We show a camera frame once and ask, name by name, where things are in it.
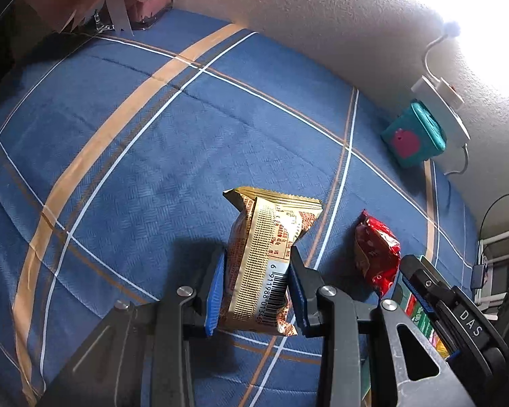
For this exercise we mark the white power strip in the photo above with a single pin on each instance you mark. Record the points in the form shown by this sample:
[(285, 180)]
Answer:
[(449, 123)]

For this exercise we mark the red gold-print snack packet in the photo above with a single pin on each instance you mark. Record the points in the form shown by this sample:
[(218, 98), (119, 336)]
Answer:
[(375, 254)]

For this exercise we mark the plain red snack packet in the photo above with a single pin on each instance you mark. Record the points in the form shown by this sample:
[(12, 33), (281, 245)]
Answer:
[(411, 304)]

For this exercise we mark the white shelf rack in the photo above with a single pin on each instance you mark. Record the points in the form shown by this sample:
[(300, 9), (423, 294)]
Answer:
[(500, 258)]

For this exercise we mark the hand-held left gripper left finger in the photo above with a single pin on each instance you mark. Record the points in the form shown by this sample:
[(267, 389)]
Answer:
[(216, 296)]

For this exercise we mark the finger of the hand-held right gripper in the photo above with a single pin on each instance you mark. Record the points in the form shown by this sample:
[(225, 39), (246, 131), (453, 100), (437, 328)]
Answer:
[(454, 354), (422, 277)]

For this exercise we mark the white plug-in gooseneck lamp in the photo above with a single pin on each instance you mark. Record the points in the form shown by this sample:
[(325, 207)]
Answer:
[(449, 93)]

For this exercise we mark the black power adapter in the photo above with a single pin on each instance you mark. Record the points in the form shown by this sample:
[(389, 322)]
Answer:
[(479, 277)]

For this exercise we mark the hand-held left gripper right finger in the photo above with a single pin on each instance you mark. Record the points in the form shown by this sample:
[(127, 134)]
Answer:
[(299, 301)]

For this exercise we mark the yellow snack packet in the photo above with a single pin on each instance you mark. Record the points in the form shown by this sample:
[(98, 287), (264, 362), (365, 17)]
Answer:
[(443, 348)]

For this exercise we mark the teal cube box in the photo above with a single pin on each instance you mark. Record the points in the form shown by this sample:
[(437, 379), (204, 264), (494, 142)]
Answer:
[(411, 140)]

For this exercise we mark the tan gold snack packet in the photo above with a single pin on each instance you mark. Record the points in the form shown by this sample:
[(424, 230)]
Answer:
[(258, 258)]

